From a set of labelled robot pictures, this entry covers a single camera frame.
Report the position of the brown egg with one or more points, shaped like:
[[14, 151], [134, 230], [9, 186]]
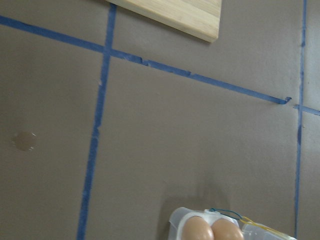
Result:
[[224, 229], [196, 228]]

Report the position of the clear plastic egg box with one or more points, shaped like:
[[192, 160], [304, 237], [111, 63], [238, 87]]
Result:
[[250, 229]]

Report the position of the wooden cutting board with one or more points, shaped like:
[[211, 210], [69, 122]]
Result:
[[199, 18]]

